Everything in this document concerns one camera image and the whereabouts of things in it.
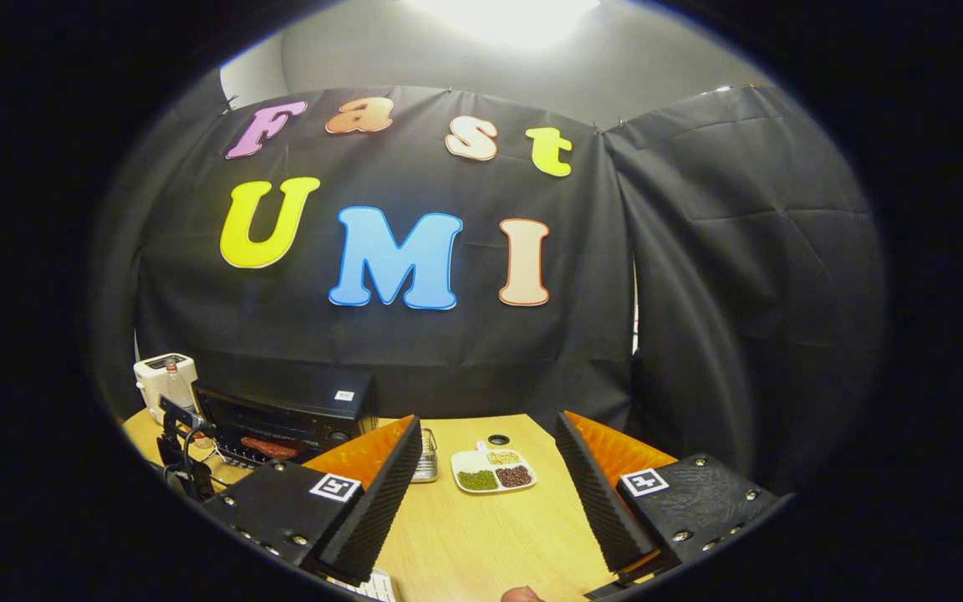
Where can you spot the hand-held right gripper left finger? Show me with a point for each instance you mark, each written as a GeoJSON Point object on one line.
{"type": "Point", "coordinates": [381, 510]}

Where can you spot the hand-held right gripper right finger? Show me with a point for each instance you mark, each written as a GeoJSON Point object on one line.
{"type": "Point", "coordinates": [603, 502]}

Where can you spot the red meat piece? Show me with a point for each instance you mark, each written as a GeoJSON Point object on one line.
{"type": "Point", "coordinates": [268, 448]}

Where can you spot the black electric oven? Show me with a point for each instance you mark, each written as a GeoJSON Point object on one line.
{"type": "Point", "coordinates": [298, 397]}

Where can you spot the clear plastic bottle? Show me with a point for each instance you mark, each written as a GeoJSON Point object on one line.
{"type": "Point", "coordinates": [174, 389]}

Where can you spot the white rectangular tray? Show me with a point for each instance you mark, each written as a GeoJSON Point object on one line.
{"type": "Point", "coordinates": [373, 587]}

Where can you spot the white toaster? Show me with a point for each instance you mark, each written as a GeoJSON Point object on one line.
{"type": "Point", "coordinates": [147, 385]}

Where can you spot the white divided plate with beans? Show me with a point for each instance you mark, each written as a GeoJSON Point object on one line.
{"type": "Point", "coordinates": [490, 477]}

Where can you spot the black backdrop cloth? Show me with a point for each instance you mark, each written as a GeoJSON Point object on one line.
{"type": "Point", "coordinates": [741, 334]}

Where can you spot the small ceiling light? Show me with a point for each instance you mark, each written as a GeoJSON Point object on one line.
{"type": "Point", "coordinates": [717, 88]}

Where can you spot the large ceiling light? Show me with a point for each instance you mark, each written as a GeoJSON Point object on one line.
{"type": "Point", "coordinates": [502, 17]}

